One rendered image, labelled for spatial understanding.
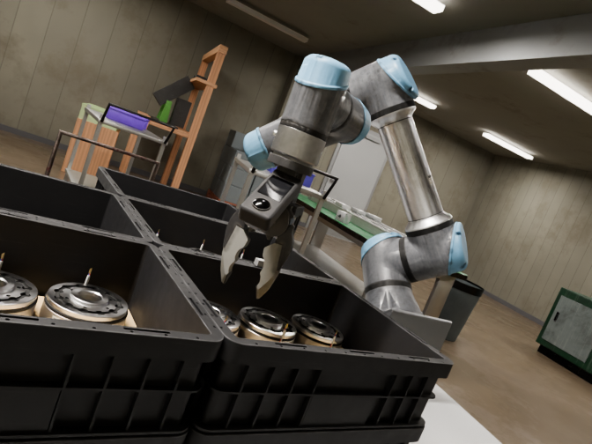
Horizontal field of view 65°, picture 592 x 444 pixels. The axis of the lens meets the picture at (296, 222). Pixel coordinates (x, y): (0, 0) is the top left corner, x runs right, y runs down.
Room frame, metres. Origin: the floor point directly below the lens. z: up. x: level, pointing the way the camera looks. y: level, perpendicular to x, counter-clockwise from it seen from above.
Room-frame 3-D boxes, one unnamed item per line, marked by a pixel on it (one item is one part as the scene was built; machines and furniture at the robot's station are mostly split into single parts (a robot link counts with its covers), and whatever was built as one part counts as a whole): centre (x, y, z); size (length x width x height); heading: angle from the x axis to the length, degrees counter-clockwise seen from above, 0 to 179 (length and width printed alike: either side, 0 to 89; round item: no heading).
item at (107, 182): (1.19, 0.29, 0.92); 0.40 x 0.30 x 0.02; 125
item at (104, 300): (0.58, 0.22, 0.86); 0.05 x 0.05 x 0.01
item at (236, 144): (7.72, 0.83, 0.61); 1.28 x 0.82 x 1.21; 115
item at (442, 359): (0.69, -0.06, 0.92); 0.40 x 0.30 x 0.02; 125
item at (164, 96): (6.46, 2.50, 1.06); 1.64 x 1.48 x 2.12; 25
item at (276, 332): (0.76, -0.02, 0.86); 0.10 x 0.10 x 0.01
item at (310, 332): (0.82, -0.11, 0.86); 0.10 x 0.10 x 0.01
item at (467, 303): (4.75, -1.80, 0.30); 0.49 x 0.48 x 0.60; 171
